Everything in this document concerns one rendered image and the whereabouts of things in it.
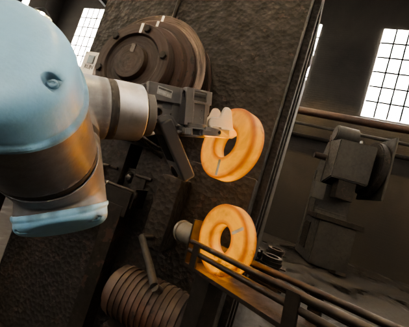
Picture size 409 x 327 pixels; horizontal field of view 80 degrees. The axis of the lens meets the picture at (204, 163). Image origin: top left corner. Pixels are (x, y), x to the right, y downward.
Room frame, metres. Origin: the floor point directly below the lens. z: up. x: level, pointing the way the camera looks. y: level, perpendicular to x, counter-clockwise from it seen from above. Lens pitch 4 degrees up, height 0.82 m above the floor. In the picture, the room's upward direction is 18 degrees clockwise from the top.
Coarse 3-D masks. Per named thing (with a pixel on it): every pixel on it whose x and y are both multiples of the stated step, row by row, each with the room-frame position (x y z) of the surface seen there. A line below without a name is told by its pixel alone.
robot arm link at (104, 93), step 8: (88, 80) 0.31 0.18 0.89; (96, 80) 0.32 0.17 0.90; (104, 80) 0.33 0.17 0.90; (112, 80) 0.34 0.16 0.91; (88, 88) 0.31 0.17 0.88; (96, 88) 0.31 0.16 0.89; (104, 88) 0.32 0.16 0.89; (112, 88) 0.33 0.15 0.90; (96, 96) 0.31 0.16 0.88; (104, 96) 0.32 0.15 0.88; (112, 96) 0.32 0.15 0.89; (96, 104) 0.31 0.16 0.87; (104, 104) 0.32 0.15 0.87; (112, 104) 0.32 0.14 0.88; (96, 112) 0.31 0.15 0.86; (104, 112) 0.32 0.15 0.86; (112, 112) 0.33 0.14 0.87; (96, 120) 0.32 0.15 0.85; (104, 120) 0.32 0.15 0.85; (112, 120) 0.33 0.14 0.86; (104, 128) 0.33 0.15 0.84; (112, 128) 0.34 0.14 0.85; (104, 136) 0.35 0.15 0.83; (112, 136) 0.35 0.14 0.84
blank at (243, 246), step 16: (224, 208) 0.55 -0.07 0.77; (240, 208) 0.54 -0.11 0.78; (208, 224) 0.58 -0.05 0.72; (224, 224) 0.56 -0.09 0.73; (240, 224) 0.50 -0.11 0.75; (208, 240) 0.57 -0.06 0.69; (240, 240) 0.49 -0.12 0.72; (208, 256) 0.56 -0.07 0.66; (240, 256) 0.49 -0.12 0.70; (224, 272) 0.51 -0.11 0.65; (240, 272) 0.50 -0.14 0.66
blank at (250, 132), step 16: (240, 112) 0.48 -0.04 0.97; (240, 128) 0.47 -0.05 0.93; (256, 128) 0.45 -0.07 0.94; (208, 144) 0.54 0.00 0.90; (224, 144) 0.54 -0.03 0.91; (240, 144) 0.46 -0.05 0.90; (256, 144) 0.44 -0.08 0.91; (208, 160) 0.52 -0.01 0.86; (224, 160) 0.48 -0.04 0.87; (240, 160) 0.45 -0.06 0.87; (256, 160) 0.45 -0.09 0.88; (224, 176) 0.47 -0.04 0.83; (240, 176) 0.47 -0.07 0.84
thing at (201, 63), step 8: (152, 16) 0.87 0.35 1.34; (160, 16) 0.86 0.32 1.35; (168, 16) 0.85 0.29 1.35; (176, 24) 0.84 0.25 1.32; (184, 24) 0.83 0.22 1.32; (184, 32) 0.82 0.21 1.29; (192, 32) 0.81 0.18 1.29; (192, 40) 0.81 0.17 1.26; (200, 40) 0.80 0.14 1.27; (200, 48) 0.80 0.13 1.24; (200, 56) 0.79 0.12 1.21; (200, 64) 0.79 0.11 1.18; (200, 72) 0.79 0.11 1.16; (200, 80) 0.78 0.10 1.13; (200, 88) 0.78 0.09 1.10; (152, 136) 0.86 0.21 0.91
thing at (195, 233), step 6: (198, 222) 0.60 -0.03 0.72; (192, 228) 0.59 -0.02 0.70; (198, 228) 0.60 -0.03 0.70; (192, 234) 0.59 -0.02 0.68; (198, 234) 0.60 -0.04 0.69; (198, 240) 0.61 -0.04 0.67; (192, 246) 0.60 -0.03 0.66; (186, 252) 0.59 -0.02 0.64; (186, 258) 0.59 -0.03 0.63; (198, 258) 0.61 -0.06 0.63
